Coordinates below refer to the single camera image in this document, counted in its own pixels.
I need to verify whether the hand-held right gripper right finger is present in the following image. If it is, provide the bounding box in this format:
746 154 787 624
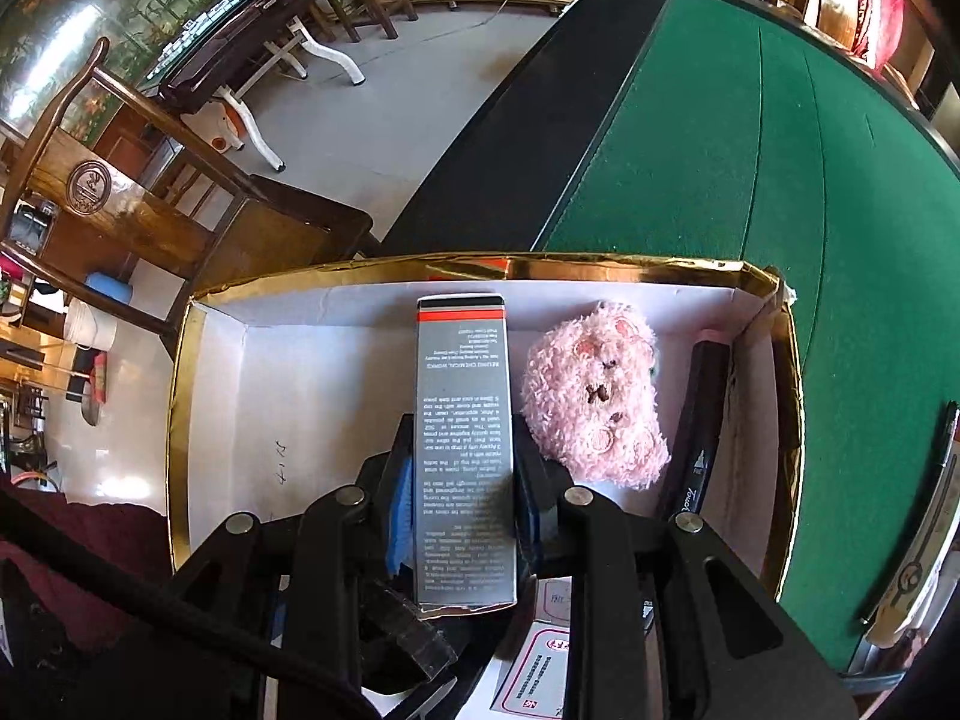
514 450 856 720

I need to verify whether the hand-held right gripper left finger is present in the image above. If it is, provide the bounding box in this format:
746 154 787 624
112 451 418 720

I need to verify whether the grey glue box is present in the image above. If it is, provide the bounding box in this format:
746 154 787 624
415 292 520 612

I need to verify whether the gold-rimmed cardboard box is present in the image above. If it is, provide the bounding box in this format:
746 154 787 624
166 253 807 720

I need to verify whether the black marker pen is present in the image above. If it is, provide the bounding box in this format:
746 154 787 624
859 401 960 627
656 337 732 526

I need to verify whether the pink plush toy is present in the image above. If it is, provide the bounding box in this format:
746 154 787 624
520 300 672 492

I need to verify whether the white red printed card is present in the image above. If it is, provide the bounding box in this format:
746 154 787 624
487 577 582 720

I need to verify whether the dark red clothing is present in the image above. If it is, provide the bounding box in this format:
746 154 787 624
0 499 173 661

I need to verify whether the white bucket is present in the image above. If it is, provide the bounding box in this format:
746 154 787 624
64 298 117 352

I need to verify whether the blue basin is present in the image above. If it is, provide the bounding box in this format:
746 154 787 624
84 272 134 305

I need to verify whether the white orange toy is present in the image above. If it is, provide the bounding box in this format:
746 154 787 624
199 101 252 155

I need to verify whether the wooden stool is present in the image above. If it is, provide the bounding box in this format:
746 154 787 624
322 0 413 42

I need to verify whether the mahjong table with tiles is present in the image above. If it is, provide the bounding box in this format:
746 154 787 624
142 0 368 170

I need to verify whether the floral painted screen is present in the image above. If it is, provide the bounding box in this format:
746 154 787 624
0 0 256 158

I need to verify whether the red hanging cloth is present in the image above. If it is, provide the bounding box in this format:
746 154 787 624
847 0 912 68

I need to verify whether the black braided cable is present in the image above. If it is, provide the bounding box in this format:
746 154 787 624
0 487 383 720

